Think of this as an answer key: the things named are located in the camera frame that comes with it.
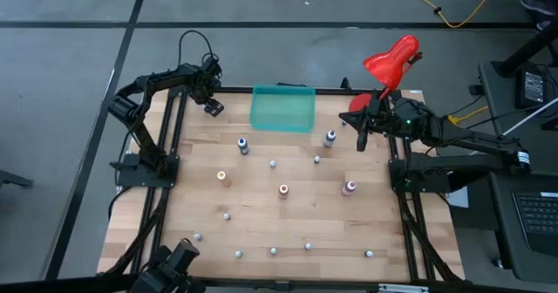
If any short yellow cable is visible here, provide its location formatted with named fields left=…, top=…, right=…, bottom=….
left=446, top=105, right=490, bottom=126

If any black desk leg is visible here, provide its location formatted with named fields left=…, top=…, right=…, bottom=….
left=492, top=17, right=558, bottom=78

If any long yellow cable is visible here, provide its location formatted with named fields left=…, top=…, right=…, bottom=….
left=390, top=0, right=502, bottom=29

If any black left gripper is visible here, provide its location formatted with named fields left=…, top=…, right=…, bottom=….
left=187, top=68, right=226, bottom=118

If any grey chair foot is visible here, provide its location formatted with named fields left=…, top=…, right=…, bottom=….
left=0, top=169, right=35, bottom=189

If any white cable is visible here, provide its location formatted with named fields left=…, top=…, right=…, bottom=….
left=500, top=96, right=558, bottom=137

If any teal translucent plastic bin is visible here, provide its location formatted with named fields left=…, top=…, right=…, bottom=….
left=248, top=84, right=316, bottom=133

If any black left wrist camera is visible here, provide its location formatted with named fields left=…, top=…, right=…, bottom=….
left=199, top=52, right=224, bottom=77

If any laptop keyboard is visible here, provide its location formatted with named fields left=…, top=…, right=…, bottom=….
left=512, top=190, right=558, bottom=259

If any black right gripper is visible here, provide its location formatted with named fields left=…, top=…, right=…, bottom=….
left=338, top=99, right=396, bottom=153

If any dark grey side table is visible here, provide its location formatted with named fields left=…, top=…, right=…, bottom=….
left=477, top=59, right=558, bottom=285

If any white label strip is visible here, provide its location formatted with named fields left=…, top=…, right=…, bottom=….
left=378, top=283, right=431, bottom=293

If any black boxy device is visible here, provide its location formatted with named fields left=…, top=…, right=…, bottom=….
left=130, top=239, right=206, bottom=293

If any black camera cable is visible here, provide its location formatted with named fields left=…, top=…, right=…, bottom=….
left=176, top=30, right=217, bottom=67

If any black power adapter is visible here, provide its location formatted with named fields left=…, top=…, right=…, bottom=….
left=516, top=65, right=551, bottom=110

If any red desk lamp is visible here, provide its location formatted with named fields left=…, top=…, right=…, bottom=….
left=348, top=34, right=424, bottom=113

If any white paper sheet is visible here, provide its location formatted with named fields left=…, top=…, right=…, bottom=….
left=446, top=190, right=470, bottom=209

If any person's shoe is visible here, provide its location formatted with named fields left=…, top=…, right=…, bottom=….
left=519, top=0, right=558, bottom=17

